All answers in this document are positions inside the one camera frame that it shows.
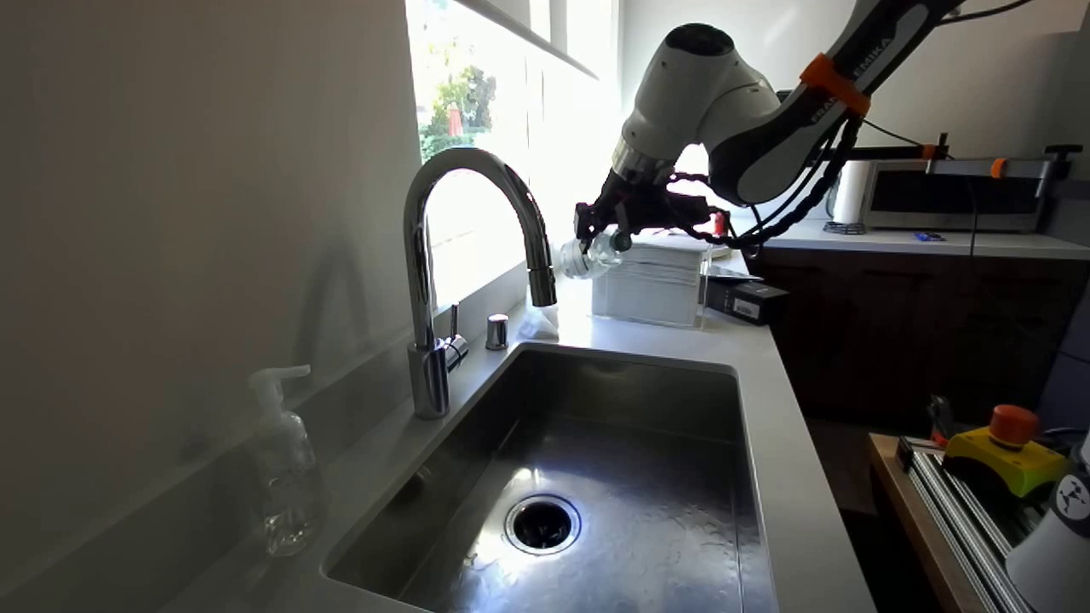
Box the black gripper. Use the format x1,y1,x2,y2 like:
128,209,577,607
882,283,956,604
572,173,691,256

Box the stainless steel sink basin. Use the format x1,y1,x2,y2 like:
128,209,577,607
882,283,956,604
321,338,787,613

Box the round sink drain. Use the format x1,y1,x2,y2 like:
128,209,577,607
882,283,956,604
501,490,586,558

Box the white cloth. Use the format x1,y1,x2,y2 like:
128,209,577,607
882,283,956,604
588,231,712,333

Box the small black box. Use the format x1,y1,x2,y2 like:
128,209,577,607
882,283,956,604
724,280,789,331

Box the chrome gooseneck faucet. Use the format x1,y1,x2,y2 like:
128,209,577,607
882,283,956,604
402,147,563,423

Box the white cylindrical container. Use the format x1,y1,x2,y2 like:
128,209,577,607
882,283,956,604
831,157,875,230

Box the brown kitchen cabinet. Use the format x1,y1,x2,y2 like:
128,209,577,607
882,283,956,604
738,239,1090,436

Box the silver microwave oven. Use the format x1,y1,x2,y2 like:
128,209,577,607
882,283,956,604
862,165,1054,234

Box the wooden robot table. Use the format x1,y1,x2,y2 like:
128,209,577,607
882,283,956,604
864,428,992,613

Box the clear pump soap dispenser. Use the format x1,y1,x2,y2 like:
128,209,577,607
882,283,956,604
244,363,325,558

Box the yellow emergency stop box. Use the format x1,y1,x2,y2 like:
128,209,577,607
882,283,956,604
939,403,1072,500

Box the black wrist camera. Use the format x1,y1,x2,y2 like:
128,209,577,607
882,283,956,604
673,189,733,234

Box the red-handled tool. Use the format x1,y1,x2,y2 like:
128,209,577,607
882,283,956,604
922,393,956,454

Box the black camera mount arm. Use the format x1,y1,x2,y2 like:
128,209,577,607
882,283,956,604
848,137,1084,179

